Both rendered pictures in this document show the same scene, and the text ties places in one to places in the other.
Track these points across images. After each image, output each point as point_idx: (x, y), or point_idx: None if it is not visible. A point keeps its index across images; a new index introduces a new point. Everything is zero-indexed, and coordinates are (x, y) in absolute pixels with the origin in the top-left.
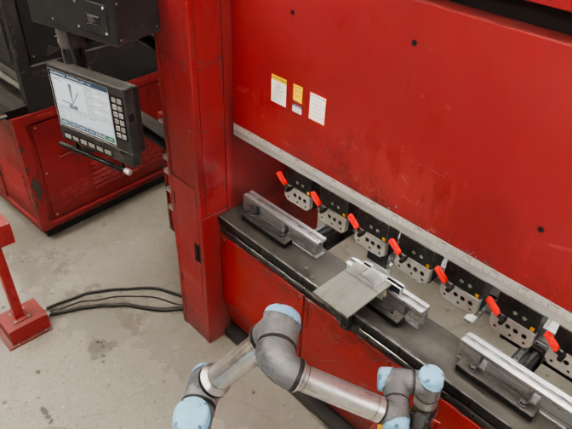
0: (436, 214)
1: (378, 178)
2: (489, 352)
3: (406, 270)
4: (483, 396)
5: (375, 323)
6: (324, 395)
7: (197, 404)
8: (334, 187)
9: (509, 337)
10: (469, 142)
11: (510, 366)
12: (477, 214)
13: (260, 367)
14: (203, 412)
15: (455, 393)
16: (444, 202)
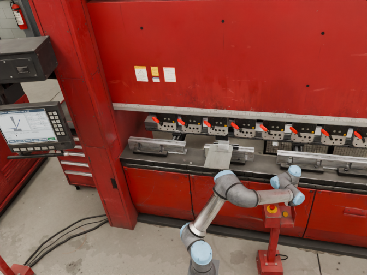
0: (252, 100)
1: (215, 96)
2: (291, 154)
3: (242, 135)
4: None
5: (235, 168)
6: (268, 199)
7: (201, 244)
8: (189, 112)
9: (302, 141)
10: (263, 59)
11: (303, 155)
12: (274, 92)
13: (236, 203)
14: (206, 245)
15: None
16: (256, 93)
